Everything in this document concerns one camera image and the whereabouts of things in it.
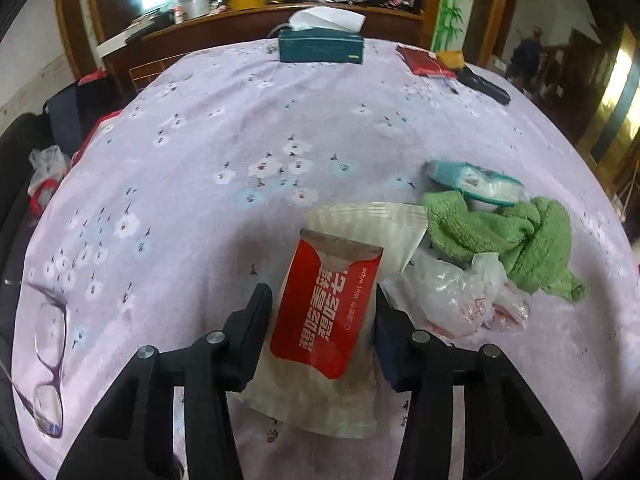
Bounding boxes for white plastic bag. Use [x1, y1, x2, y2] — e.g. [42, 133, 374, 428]
[382, 249, 530, 339]

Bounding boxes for red white wet wipe pack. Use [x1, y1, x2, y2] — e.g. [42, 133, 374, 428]
[240, 203, 428, 439]

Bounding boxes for green towel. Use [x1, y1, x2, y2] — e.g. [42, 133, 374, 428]
[422, 191, 586, 304]

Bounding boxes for floral purple tablecloth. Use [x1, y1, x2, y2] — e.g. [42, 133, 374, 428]
[12, 40, 639, 479]

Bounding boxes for teal cartoon tissue pack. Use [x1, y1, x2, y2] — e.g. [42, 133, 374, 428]
[425, 159, 529, 206]

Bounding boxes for black remote pouch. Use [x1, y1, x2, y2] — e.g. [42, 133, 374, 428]
[454, 66, 511, 105]

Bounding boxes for yellow tape roll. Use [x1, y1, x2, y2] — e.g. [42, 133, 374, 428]
[436, 50, 465, 70]

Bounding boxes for green tissue box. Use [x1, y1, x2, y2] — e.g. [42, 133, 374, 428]
[278, 6, 366, 64]

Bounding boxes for purple frame eyeglasses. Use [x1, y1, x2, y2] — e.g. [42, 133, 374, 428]
[1, 280, 68, 439]

